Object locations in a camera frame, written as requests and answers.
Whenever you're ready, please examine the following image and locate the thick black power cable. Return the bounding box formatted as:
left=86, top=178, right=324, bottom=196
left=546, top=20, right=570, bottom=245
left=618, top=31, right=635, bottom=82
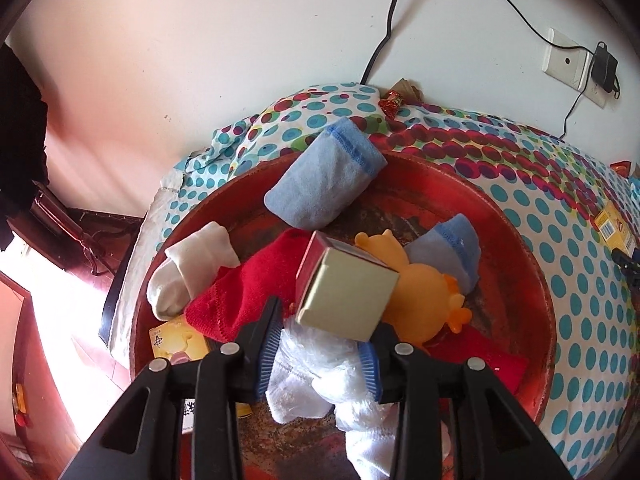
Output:
left=359, top=0, right=412, bottom=85

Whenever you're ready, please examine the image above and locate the clear plastic bag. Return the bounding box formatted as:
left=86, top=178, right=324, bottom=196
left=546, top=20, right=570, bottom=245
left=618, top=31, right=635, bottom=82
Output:
left=280, top=327, right=381, bottom=408

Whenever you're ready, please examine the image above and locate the small yellow red object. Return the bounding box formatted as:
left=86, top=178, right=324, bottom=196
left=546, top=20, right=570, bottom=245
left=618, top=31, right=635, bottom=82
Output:
left=12, top=382, right=32, bottom=428

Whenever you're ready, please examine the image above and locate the orange rubber animal toy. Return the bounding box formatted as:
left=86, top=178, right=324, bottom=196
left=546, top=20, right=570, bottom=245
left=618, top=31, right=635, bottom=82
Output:
left=355, top=230, right=473, bottom=348

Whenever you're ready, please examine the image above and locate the white sock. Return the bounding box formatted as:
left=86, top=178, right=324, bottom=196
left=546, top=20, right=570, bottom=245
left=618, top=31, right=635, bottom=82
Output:
left=334, top=395, right=451, bottom=480

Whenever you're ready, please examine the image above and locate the large red sock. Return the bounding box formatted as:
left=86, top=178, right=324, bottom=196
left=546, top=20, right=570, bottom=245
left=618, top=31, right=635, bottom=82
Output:
left=184, top=228, right=321, bottom=356

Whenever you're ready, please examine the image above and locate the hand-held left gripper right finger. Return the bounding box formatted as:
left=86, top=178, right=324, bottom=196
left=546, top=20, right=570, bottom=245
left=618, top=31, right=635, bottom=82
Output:
left=357, top=322, right=571, bottom=480

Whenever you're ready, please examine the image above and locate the tall yellow carton box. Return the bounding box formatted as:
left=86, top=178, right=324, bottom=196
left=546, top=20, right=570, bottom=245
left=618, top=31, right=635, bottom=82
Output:
left=148, top=317, right=253, bottom=436

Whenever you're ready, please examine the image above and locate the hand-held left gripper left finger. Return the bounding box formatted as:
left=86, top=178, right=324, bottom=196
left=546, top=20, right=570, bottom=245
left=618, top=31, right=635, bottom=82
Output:
left=60, top=296, right=283, bottom=480

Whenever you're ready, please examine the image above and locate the white wall power outlet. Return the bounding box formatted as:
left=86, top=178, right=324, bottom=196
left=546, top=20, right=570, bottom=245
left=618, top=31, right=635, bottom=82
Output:
left=582, top=80, right=608, bottom=109

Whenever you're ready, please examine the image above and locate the black power adapter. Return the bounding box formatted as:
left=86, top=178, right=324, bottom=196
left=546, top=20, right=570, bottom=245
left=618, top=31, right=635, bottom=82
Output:
left=592, top=42, right=619, bottom=94

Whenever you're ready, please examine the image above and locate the light blue sock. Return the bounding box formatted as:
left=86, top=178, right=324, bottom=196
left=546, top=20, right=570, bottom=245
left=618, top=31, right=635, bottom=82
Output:
left=264, top=116, right=388, bottom=228
left=402, top=213, right=482, bottom=295

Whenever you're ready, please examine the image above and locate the thin black hanging cable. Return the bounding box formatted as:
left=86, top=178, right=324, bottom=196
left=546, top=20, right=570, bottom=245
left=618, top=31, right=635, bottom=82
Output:
left=559, top=90, right=585, bottom=139

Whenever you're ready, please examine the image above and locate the dark wooden furniture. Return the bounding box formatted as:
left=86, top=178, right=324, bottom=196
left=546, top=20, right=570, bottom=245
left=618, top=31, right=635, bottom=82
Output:
left=30, top=180, right=146, bottom=281

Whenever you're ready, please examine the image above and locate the polka dot tablecloth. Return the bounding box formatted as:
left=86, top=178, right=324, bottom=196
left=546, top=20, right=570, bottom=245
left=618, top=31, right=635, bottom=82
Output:
left=107, top=82, right=640, bottom=480

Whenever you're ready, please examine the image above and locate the thin black adapter cable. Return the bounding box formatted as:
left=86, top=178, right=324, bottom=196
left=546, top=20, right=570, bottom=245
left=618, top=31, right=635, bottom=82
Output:
left=477, top=0, right=599, bottom=52

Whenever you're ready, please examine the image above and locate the white wall socket plate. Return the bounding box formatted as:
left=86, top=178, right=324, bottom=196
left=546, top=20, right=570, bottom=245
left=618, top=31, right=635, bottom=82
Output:
left=542, top=27, right=592, bottom=91

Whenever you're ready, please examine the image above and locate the red and gold carton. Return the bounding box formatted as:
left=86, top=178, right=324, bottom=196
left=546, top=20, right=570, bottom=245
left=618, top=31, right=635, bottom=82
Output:
left=295, top=230, right=401, bottom=343

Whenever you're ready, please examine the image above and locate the small red sock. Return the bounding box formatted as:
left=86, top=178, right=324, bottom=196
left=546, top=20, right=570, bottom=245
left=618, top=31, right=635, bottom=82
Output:
left=425, top=327, right=531, bottom=401

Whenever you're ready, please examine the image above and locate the small yellow carton box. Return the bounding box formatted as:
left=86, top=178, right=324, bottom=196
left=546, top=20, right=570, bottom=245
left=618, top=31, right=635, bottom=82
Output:
left=594, top=204, right=638, bottom=255

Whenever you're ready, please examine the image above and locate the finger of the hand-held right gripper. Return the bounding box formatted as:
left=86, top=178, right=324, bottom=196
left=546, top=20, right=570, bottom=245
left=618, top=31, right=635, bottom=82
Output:
left=611, top=247, right=640, bottom=293

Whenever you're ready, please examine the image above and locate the red candy wrapper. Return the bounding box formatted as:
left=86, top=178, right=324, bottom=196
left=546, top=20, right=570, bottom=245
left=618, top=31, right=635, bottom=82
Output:
left=378, top=90, right=405, bottom=120

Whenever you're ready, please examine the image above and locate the dark hanging clothing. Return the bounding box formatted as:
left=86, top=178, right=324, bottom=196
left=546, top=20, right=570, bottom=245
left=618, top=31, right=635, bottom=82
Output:
left=0, top=42, right=51, bottom=253

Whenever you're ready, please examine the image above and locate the round red tray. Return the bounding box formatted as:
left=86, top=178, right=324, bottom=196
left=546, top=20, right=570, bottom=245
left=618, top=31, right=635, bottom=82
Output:
left=129, top=147, right=558, bottom=480

